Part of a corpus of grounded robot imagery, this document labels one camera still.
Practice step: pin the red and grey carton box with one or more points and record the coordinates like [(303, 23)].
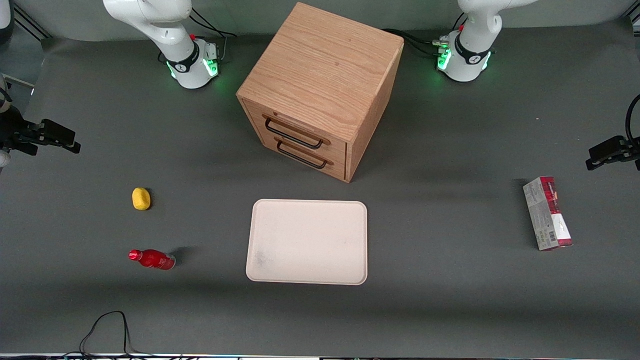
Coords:
[(547, 212)]

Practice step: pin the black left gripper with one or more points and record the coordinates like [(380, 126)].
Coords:
[(629, 148)]

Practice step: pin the red coke bottle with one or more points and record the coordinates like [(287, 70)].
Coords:
[(152, 259)]

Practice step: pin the cream plastic tray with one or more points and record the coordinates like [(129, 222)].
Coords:
[(307, 242)]

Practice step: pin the yellow lemon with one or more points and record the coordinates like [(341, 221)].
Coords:
[(141, 198)]

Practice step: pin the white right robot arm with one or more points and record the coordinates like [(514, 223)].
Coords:
[(165, 30)]

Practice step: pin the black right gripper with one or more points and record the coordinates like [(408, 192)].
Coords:
[(15, 132)]

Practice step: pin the wooden drawer cabinet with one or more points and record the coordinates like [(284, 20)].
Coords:
[(325, 70)]

